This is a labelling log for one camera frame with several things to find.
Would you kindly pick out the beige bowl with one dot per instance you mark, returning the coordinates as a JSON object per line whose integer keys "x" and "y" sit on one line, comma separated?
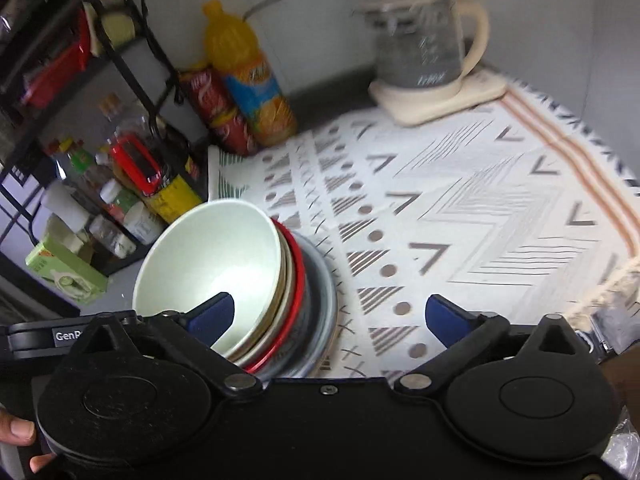
{"x": 287, "y": 280}

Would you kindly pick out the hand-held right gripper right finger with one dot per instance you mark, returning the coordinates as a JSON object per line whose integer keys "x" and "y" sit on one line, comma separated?
{"x": 445, "y": 317}

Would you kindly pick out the red plastic tray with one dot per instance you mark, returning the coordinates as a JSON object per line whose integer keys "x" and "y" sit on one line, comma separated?
{"x": 55, "y": 70}

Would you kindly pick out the white bowl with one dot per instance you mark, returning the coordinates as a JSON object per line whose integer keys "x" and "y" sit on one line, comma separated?
{"x": 210, "y": 255}

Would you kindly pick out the green carton box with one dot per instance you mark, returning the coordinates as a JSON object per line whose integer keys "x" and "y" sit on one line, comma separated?
{"x": 65, "y": 270}

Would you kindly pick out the cream kettle base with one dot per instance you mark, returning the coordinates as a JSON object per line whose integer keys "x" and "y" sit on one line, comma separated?
{"x": 440, "y": 97}

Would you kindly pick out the crinkled clear plastic wrap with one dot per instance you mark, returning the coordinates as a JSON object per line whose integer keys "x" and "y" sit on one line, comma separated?
{"x": 625, "y": 455}

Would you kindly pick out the red plate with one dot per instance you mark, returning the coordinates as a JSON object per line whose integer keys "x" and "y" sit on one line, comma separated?
{"x": 300, "y": 280}

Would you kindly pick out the patterned fringed tablecloth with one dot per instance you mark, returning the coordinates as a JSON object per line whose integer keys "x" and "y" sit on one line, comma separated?
{"x": 450, "y": 200}

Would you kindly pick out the brown cardboard box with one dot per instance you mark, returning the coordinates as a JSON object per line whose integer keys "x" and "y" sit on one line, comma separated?
{"x": 625, "y": 375}

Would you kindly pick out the small spice jar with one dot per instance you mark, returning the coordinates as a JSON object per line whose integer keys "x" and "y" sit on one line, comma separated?
{"x": 112, "y": 237}

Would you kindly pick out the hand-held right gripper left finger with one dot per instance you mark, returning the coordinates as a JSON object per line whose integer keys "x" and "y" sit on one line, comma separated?
{"x": 215, "y": 315}

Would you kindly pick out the yellowish jar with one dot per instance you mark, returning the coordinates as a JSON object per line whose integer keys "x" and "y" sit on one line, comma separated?
{"x": 117, "y": 27}

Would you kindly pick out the dark bottle yellow label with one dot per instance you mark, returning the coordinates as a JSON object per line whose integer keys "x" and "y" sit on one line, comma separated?
{"x": 170, "y": 195}

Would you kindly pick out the black metal rack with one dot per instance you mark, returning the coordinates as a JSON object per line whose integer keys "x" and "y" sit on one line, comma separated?
{"x": 150, "y": 40}

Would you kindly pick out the person's left hand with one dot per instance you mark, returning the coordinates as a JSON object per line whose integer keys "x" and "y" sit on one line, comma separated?
{"x": 17, "y": 427}

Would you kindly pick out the white lidded jar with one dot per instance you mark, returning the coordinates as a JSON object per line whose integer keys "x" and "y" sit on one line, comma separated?
{"x": 142, "y": 222}

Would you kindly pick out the grey plate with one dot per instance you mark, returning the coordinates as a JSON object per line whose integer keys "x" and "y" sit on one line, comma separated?
{"x": 321, "y": 305}

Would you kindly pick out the clear bottle with cork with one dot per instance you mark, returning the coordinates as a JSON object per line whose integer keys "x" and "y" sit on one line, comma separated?
{"x": 117, "y": 117}

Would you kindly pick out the orange juice bottle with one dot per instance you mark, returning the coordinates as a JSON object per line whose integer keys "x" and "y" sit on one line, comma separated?
{"x": 250, "y": 85}

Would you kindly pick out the red cola bottle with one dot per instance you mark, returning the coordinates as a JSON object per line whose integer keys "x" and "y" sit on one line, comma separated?
{"x": 220, "y": 110}

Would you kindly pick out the white cylinder container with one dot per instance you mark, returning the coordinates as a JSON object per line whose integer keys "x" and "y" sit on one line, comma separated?
{"x": 65, "y": 205}

